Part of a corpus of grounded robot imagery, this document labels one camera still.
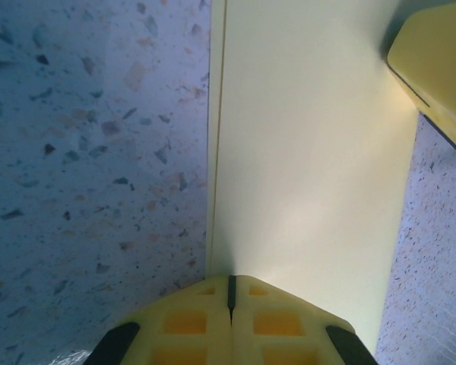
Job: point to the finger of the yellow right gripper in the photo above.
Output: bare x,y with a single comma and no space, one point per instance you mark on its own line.
441,57

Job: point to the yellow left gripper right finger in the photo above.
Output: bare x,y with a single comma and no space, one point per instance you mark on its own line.
281,342

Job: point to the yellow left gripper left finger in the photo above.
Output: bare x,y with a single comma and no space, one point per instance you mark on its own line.
182,342

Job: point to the yellow cloth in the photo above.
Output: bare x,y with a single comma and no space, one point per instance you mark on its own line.
308,152

